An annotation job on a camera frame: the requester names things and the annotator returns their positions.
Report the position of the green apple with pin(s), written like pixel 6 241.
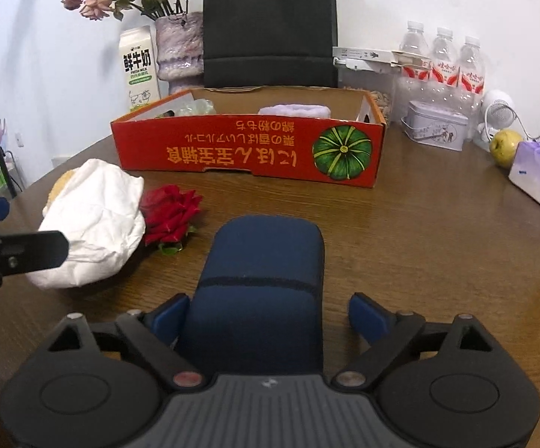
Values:
pixel 505 147

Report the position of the clear water bottle red label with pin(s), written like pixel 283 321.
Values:
pixel 471 79
pixel 445 74
pixel 412 84

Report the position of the red artificial rose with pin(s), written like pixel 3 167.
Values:
pixel 172 212

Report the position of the red cardboard box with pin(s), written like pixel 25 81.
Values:
pixel 251 149

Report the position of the pink speckled vase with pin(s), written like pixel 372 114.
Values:
pixel 179 51

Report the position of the fluffy purple headband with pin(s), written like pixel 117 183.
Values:
pixel 293 111

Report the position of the navy blue fabric case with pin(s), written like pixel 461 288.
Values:
pixel 260 289

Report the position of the white round desk device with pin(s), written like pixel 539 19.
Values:
pixel 498 107

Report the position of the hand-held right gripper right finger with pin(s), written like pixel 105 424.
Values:
pixel 368 313

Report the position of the black paper bag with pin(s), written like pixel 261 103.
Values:
pixel 270 32

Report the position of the yellow white plush toy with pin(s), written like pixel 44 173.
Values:
pixel 60 189

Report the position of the green white milk carton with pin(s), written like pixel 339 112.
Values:
pixel 139 70

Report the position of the white tissue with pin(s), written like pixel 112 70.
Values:
pixel 92 224

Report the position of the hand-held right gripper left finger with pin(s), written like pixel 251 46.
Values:
pixel 171 317

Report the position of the small purple gift bag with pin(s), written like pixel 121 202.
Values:
pixel 538 175

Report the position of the clear jar of nuts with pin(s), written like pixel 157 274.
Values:
pixel 384 102

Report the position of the clear plastic wrapper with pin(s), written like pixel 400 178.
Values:
pixel 197 106

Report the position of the white tin box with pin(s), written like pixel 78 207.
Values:
pixel 433 126

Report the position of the flat white box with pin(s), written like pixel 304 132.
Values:
pixel 368 58

